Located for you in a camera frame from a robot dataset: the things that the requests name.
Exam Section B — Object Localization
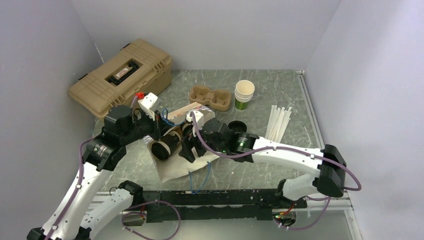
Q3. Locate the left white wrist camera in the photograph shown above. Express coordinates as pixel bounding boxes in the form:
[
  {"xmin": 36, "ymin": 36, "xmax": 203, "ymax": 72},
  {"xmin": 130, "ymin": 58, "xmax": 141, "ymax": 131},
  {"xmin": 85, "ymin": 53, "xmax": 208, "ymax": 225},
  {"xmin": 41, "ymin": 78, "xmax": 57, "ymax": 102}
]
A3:
[{"xmin": 135, "ymin": 92, "xmax": 161, "ymax": 121}]

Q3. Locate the brown cardboard cup carrier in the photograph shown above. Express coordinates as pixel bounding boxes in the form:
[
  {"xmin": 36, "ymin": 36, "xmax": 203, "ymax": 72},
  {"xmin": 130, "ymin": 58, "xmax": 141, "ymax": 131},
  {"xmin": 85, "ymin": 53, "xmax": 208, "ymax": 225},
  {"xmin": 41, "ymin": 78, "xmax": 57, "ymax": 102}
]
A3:
[{"xmin": 188, "ymin": 85, "xmax": 232, "ymax": 112}]

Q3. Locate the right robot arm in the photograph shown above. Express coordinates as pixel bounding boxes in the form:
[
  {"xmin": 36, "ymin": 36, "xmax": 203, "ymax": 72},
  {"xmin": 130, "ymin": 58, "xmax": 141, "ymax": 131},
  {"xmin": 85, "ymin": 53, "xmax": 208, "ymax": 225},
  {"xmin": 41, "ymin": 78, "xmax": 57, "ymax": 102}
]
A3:
[{"xmin": 179, "ymin": 118, "xmax": 347, "ymax": 208}]

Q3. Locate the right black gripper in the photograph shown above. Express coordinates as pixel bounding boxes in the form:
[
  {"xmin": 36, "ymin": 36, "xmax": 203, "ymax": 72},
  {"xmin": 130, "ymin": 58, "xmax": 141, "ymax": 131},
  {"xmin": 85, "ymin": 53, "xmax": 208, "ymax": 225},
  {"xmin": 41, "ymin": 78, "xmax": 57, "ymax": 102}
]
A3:
[{"xmin": 178, "ymin": 121, "xmax": 228, "ymax": 163}]

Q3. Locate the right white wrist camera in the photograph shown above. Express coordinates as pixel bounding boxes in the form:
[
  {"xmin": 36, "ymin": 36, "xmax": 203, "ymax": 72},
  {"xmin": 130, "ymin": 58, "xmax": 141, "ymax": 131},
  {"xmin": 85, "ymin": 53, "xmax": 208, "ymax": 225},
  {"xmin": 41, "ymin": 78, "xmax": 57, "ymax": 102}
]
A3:
[{"xmin": 185, "ymin": 110, "xmax": 205, "ymax": 130}]

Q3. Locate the blue checkered paper bag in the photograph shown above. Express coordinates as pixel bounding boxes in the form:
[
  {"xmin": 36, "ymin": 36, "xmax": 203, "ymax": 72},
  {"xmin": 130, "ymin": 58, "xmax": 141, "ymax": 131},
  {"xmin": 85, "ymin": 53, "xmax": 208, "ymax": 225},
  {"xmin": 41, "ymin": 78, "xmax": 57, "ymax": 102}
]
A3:
[{"xmin": 143, "ymin": 102, "xmax": 219, "ymax": 189}]

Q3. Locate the tan plastic toolbox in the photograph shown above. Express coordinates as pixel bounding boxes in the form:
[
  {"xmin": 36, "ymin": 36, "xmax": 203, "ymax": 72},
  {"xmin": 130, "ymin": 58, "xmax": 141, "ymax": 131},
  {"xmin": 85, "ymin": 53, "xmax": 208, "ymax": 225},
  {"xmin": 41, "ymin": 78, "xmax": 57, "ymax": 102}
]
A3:
[{"xmin": 68, "ymin": 39, "xmax": 172, "ymax": 119}]

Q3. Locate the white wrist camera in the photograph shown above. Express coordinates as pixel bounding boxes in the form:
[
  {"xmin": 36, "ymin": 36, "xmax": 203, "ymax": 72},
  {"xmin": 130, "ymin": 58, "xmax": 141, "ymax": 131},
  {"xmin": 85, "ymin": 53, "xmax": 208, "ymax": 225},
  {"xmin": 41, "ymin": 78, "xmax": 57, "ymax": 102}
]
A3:
[
  {"xmin": 185, "ymin": 110, "xmax": 205, "ymax": 130},
  {"xmin": 135, "ymin": 92, "xmax": 161, "ymax": 121}
]

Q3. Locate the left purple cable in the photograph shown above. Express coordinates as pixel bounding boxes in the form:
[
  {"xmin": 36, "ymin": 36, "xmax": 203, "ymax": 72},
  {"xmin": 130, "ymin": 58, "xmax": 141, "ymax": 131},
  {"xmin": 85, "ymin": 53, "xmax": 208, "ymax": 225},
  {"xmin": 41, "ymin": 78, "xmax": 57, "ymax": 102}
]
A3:
[{"xmin": 44, "ymin": 94, "xmax": 182, "ymax": 240}]

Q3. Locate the stack of black lids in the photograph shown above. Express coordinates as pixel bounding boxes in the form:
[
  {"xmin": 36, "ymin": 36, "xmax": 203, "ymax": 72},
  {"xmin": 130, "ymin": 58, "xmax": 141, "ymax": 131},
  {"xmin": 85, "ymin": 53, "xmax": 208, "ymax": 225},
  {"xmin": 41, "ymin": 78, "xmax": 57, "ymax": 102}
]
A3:
[{"xmin": 228, "ymin": 120, "xmax": 247, "ymax": 133}]

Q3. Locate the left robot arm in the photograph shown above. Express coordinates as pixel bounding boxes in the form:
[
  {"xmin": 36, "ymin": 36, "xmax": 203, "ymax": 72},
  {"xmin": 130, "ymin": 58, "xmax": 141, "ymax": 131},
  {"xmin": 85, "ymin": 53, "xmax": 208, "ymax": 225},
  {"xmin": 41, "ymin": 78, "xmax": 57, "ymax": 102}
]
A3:
[{"xmin": 26, "ymin": 105, "xmax": 167, "ymax": 240}]

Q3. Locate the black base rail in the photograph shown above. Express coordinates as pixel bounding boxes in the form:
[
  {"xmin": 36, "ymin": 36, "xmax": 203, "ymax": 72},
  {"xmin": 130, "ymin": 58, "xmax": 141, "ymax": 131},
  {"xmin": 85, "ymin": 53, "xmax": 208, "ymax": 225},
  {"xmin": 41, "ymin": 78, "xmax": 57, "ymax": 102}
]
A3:
[{"xmin": 109, "ymin": 180, "xmax": 299, "ymax": 223}]

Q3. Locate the stack of paper cups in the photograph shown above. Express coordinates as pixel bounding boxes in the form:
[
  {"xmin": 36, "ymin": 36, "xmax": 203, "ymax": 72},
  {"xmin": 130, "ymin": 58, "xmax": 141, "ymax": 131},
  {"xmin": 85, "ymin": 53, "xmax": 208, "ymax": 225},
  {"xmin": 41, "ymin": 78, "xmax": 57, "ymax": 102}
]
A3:
[{"xmin": 234, "ymin": 79, "xmax": 255, "ymax": 111}]

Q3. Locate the bundle of white straws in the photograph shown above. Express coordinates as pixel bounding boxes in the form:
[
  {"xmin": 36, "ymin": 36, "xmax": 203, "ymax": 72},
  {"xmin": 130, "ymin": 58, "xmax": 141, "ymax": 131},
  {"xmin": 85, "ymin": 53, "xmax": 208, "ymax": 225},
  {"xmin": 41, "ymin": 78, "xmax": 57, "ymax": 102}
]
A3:
[{"xmin": 264, "ymin": 105, "xmax": 292, "ymax": 143}]

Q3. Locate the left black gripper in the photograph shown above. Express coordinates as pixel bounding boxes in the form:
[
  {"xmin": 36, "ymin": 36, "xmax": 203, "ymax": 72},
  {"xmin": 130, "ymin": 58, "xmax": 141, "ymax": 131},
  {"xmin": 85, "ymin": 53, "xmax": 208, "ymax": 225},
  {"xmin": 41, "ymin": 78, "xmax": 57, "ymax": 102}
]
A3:
[{"xmin": 120, "ymin": 107, "xmax": 175, "ymax": 145}]

